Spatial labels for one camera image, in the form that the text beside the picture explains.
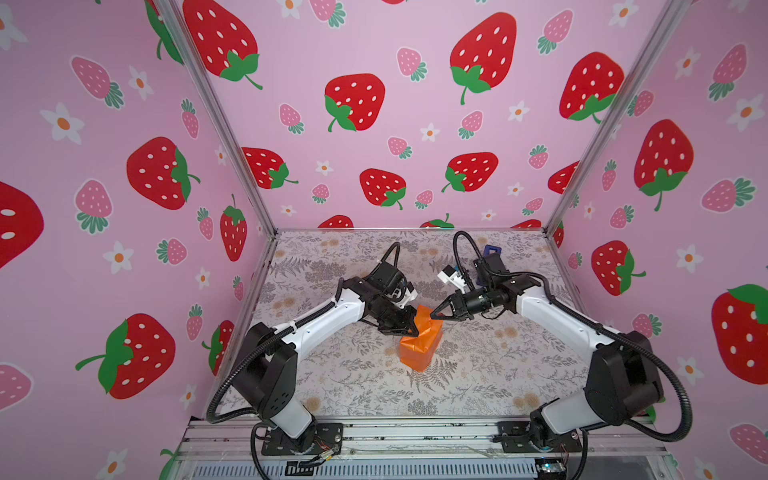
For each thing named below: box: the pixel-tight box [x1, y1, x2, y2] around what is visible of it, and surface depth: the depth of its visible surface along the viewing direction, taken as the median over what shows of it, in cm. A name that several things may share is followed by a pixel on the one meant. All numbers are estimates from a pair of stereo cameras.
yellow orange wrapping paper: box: [399, 305, 444, 373], surface depth 81 cm
